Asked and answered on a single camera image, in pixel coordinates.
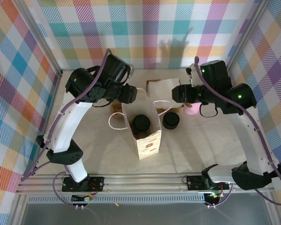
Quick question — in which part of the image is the single paper cup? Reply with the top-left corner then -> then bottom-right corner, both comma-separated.
132,114 -> 152,132

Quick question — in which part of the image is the white paper gift bag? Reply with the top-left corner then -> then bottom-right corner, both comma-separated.
108,93 -> 173,160

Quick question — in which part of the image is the pink straw cup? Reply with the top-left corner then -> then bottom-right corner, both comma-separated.
183,103 -> 200,115

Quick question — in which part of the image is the brown cardboard napkin tray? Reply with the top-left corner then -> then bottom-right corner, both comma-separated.
146,79 -> 185,115

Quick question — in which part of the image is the stack of white napkins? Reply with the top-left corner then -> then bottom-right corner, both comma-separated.
147,78 -> 181,110

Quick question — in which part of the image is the stack of black lids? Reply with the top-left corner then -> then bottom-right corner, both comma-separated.
162,112 -> 180,130

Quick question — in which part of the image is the small circuit board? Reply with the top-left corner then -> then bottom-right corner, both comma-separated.
71,194 -> 95,203
205,192 -> 223,200

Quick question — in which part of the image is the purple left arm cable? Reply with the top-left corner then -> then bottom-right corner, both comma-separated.
21,48 -> 111,209

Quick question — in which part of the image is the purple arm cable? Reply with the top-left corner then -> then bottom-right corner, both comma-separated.
21,48 -> 111,209
193,55 -> 281,209

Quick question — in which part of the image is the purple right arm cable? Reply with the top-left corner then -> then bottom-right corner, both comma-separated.
193,55 -> 281,209

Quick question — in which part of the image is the aluminium side rail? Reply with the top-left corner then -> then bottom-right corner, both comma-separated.
32,74 -> 63,165

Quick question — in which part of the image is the aluminium frame post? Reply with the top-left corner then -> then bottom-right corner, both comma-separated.
14,0 -> 63,77
223,0 -> 272,74

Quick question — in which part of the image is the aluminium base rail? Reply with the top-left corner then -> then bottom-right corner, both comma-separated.
16,173 -> 274,195

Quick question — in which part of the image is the grey slotted cable duct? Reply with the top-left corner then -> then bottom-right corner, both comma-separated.
28,195 -> 207,205

